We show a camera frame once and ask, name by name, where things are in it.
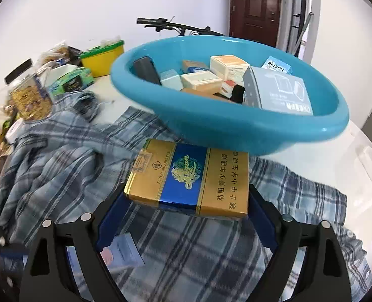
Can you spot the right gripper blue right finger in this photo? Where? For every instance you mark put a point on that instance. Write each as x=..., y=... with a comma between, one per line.
x=265, y=219

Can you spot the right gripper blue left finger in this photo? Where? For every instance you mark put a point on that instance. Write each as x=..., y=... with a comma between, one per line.
x=109, y=215

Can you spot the gold blue cigarette pack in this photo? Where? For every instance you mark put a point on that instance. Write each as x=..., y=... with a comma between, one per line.
x=190, y=179

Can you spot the plaid blue grey shirt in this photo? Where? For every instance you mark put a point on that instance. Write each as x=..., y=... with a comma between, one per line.
x=66, y=165

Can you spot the blue plastic basin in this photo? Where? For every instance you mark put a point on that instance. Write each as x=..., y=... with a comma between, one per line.
x=214, y=123

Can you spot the light blue flat pouch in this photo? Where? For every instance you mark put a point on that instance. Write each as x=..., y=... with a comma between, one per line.
x=276, y=91

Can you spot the cream tan box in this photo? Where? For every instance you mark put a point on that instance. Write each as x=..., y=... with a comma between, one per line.
x=203, y=81

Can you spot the cereal snack bag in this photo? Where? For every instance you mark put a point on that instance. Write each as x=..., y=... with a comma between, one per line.
x=30, y=97

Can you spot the cream orange square box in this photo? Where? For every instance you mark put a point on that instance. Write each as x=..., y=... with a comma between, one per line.
x=228, y=67

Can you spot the green tissue box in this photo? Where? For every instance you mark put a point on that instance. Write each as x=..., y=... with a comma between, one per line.
x=75, y=80

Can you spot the Raison light blue pack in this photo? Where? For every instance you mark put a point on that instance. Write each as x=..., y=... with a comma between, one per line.
x=277, y=65

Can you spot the pale teal small box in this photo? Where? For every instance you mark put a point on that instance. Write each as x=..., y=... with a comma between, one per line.
x=171, y=79

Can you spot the black rectangular case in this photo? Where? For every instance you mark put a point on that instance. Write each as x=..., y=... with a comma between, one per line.
x=145, y=69

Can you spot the yellow bin green rim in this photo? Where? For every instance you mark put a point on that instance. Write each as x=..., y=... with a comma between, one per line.
x=100, y=58

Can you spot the orange blue medicine box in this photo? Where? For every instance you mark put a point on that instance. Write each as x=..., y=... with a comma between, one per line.
x=189, y=66

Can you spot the snack bag pile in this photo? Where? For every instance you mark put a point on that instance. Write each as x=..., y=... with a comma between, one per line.
x=61, y=54

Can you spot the black bicycle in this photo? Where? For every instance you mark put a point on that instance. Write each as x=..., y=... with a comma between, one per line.
x=161, y=24

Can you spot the dark brown door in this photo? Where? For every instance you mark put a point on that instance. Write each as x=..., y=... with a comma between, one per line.
x=255, y=20

